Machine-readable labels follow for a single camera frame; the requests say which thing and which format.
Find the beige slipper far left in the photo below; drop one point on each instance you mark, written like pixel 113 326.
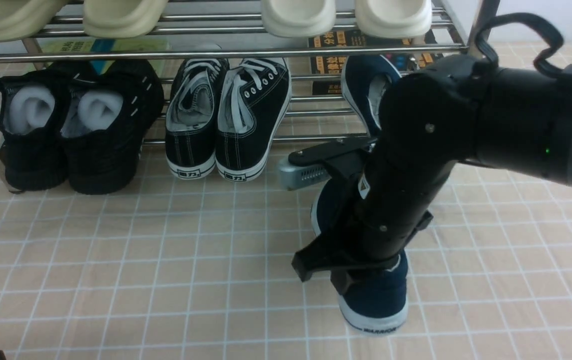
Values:
pixel 21 19

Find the cream slipper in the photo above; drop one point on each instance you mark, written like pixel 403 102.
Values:
pixel 394 19
pixel 298 19

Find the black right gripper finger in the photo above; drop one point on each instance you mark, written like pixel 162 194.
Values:
pixel 325 253

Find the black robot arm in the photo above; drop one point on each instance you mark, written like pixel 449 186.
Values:
pixel 523 123

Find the black canvas sneaker left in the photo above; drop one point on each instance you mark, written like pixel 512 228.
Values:
pixel 191 117

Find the green yellow box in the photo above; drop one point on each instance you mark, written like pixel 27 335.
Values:
pixel 91 45

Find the black knit sneaker left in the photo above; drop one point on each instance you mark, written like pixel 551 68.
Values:
pixel 34 107

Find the stainless steel shoe rack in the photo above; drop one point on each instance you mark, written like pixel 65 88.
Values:
pixel 443 10

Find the beige slipper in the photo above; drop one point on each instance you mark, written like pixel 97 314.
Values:
pixel 121 19
pixel 21 19

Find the black knit sneaker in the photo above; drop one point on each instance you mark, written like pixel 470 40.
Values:
pixel 108 119
pixel 34 107

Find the black knit sneaker right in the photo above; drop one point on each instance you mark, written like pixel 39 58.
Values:
pixel 108 119

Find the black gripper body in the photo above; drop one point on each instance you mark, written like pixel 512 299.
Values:
pixel 427 121

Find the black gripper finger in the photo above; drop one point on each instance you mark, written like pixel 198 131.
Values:
pixel 343 279

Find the black canvas sneaker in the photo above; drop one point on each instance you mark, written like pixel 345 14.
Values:
pixel 191 117
pixel 256 95

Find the cream slipper far right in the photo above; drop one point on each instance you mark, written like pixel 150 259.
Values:
pixel 394 19

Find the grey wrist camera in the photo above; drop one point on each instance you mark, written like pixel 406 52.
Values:
pixel 335 159

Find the black canvas sneaker right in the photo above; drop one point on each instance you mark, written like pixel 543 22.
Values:
pixel 256 95

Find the navy slip-on shoe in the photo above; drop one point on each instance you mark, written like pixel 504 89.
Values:
pixel 377 306
pixel 364 80

